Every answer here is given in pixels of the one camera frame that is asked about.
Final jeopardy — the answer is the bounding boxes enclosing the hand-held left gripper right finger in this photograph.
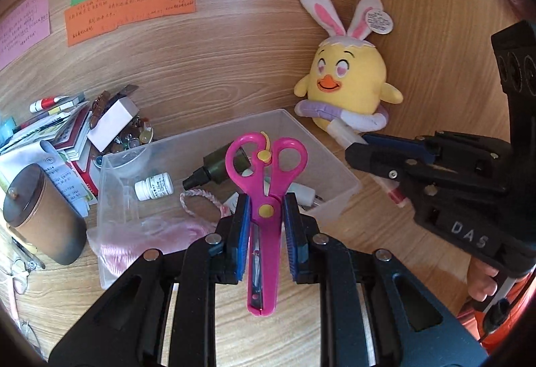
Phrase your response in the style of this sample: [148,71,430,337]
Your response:
[282,192,490,367]

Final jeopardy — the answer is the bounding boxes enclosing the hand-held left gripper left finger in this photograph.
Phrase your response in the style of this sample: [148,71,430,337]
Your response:
[48,193,252,367]

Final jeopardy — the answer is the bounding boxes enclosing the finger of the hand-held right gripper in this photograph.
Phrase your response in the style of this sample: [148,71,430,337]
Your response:
[345,142,419,184]
[362,132,439,161]

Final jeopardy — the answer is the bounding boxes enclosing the pink safety scissors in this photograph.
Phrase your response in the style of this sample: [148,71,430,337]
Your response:
[225,132,308,316]

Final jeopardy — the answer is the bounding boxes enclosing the white tube red cap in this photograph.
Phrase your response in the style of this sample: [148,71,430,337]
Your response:
[329,120,409,206]

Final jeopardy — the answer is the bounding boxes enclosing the pink braided string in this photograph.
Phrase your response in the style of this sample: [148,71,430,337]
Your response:
[180,188,227,221]

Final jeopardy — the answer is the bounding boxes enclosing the green glass bottle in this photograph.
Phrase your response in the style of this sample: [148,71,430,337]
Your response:
[182,141,252,190]

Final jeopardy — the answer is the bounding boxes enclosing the white pill bottle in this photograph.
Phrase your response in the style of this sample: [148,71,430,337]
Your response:
[134,172,174,201]

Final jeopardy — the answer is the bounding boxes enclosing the clear plastic storage box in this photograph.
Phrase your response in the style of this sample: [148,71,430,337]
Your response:
[96,108,363,290]

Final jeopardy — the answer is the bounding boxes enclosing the person's right hand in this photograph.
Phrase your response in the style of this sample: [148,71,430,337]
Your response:
[467,256,501,303]

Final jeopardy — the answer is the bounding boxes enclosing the white ointment tube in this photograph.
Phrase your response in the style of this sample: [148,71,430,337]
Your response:
[221,191,240,214]

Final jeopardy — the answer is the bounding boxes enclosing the white charger plug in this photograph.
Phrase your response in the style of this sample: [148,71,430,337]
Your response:
[289,182,325,209]

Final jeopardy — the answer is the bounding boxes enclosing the pink mesh bag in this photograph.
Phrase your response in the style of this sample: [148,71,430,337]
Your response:
[88,216,210,280]

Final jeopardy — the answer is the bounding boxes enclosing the yellow chick plush toy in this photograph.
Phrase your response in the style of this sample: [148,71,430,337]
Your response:
[293,0,405,133]

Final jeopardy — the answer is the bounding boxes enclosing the glass bowl of beads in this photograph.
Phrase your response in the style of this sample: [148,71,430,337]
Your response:
[96,116,156,167]

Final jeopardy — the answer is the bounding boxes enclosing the white cardboard box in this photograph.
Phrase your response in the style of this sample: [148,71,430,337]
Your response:
[87,98,140,152]

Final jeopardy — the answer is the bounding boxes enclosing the black flat item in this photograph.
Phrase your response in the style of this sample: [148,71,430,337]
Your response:
[111,84,139,100]

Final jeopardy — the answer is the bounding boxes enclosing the white printed leaflet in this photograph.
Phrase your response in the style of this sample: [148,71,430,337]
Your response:
[40,141,90,217]

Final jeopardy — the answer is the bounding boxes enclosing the brown cylindrical container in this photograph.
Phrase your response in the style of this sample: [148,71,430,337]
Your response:
[2,163,88,266]

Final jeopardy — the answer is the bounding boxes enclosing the stack of books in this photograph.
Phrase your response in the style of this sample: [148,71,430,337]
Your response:
[0,93,110,200]

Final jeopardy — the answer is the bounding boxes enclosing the red white marker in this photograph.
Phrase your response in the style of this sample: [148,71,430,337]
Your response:
[29,96,70,113]

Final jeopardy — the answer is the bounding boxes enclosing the orange paper note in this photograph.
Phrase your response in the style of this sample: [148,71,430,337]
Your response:
[64,0,197,47]

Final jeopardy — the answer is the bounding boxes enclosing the pink paper note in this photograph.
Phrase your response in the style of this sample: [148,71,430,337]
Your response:
[0,0,52,72]

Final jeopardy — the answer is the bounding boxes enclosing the brown leather strap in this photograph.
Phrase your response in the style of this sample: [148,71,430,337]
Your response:
[89,91,112,129]

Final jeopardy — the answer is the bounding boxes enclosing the white cable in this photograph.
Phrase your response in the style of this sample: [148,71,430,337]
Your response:
[0,262,30,334]

